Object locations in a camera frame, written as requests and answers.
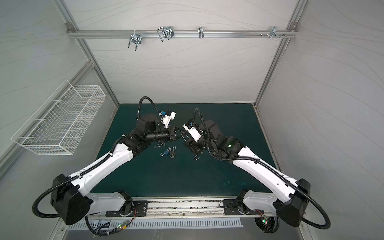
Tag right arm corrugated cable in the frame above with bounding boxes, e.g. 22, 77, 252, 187
191, 107, 331, 230

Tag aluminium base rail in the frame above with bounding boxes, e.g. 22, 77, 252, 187
77, 196, 271, 218

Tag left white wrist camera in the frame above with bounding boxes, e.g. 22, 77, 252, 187
160, 110, 176, 129

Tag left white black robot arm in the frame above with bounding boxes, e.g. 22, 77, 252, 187
51, 111, 177, 226

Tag black mounting plate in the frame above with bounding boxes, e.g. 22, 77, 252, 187
220, 199, 251, 215
106, 201, 149, 218

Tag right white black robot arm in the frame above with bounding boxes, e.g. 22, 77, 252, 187
183, 121, 310, 227

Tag white wire basket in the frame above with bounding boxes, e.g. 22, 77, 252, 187
11, 80, 106, 156

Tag metal U-bolt hook left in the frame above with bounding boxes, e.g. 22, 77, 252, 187
128, 33, 142, 51

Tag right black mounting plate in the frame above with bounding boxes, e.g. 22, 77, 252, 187
220, 199, 251, 215

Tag metal U-bolt hook middle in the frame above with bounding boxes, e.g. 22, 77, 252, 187
157, 26, 175, 42

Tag metal u-bolt hook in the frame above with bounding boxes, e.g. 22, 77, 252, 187
128, 33, 142, 51
157, 26, 175, 42

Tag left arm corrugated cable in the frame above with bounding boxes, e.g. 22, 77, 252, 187
32, 95, 161, 219

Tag green table mat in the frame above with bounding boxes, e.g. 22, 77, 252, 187
92, 102, 274, 197

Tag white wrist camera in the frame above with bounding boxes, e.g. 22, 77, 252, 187
183, 119, 202, 142
160, 110, 176, 129

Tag white slotted cable duct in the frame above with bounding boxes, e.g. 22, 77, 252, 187
68, 218, 244, 231

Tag small metal bracket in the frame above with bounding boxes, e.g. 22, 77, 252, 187
198, 27, 204, 39

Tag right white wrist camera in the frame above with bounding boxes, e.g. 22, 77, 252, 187
183, 119, 202, 142

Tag blue padlock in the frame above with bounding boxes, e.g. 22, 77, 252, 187
161, 148, 171, 157

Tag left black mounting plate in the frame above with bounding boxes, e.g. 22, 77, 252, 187
106, 201, 149, 218

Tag aluminium cross rail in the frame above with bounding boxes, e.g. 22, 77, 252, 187
67, 29, 299, 39

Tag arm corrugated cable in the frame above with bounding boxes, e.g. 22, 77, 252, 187
32, 95, 161, 219
191, 107, 331, 230

